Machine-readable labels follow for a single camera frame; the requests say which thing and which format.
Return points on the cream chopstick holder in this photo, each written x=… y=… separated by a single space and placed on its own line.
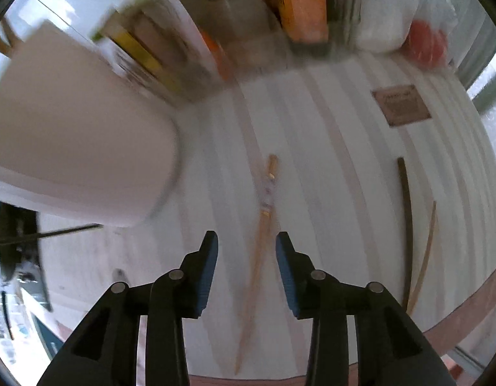
x=79 y=136

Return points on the white plastic bag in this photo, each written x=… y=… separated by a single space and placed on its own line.
x=384 y=16

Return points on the light chopstick with decorated band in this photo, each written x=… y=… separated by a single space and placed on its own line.
x=265 y=213

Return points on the red round item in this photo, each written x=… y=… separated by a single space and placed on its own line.
x=426 y=44

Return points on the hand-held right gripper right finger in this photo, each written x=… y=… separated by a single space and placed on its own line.
x=286 y=281

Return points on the yellow packet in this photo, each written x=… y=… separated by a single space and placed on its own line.
x=143 y=54

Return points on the dark bottle with orange label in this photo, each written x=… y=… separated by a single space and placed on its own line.
x=304 y=4

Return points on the clear plastic storage bin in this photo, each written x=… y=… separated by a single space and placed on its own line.
x=248 y=16

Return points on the light wooden chopstick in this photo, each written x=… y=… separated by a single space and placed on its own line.
x=426 y=249

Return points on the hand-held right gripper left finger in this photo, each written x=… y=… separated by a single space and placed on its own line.
x=207 y=273

